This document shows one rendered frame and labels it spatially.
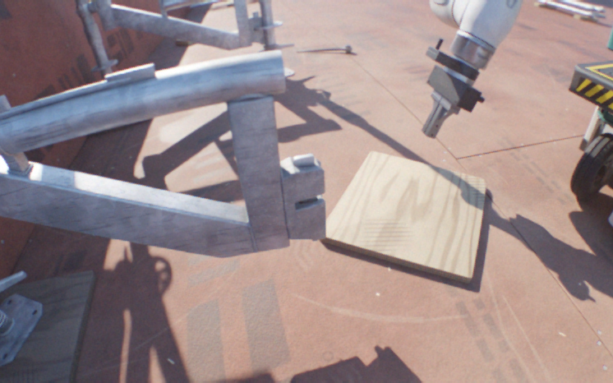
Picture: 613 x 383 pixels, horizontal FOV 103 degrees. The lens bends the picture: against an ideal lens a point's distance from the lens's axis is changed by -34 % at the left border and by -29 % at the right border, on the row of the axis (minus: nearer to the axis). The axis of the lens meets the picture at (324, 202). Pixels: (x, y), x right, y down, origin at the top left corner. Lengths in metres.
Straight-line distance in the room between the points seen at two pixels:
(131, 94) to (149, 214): 0.16
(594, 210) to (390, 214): 0.55
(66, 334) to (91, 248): 0.25
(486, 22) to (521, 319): 0.55
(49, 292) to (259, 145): 0.62
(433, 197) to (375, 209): 0.14
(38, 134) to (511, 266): 0.76
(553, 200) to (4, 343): 1.27
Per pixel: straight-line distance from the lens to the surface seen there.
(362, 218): 0.68
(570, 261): 0.77
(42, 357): 0.75
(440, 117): 0.75
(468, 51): 0.71
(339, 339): 0.55
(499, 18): 0.71
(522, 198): 0.86
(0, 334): 0.85
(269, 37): 1.45
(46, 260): 0.97
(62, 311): 0.77
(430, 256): 0.63
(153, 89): 0.35
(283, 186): 0.41
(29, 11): 1.43
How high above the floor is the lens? 0.50
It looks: 42 degrees down
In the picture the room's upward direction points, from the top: 5 degrees counter-clockwise
